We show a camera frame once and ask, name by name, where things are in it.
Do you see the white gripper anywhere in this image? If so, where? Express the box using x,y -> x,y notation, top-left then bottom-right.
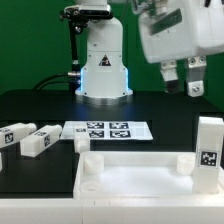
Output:
132,0 -> 224,97

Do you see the white square desk top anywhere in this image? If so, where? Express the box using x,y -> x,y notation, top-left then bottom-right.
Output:
73,151 -> 224,200

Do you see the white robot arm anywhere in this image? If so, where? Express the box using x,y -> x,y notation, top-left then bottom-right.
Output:
64,0 -> 224,104

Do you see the white marker base sheet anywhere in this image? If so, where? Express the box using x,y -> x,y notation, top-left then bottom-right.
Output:
61,121 -> 153,141

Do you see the white left fence piece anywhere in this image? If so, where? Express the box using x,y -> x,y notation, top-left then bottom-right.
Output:
0,153 -> 2,172

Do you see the white front fence bar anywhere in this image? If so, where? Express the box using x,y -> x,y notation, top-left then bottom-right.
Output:
0,197 -> 224,224

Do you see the black camera on stand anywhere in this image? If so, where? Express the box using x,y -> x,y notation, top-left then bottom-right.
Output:
59,3 -> 113,93

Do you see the black cable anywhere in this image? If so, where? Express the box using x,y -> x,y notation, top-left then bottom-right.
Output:
32,73 -> 81,91

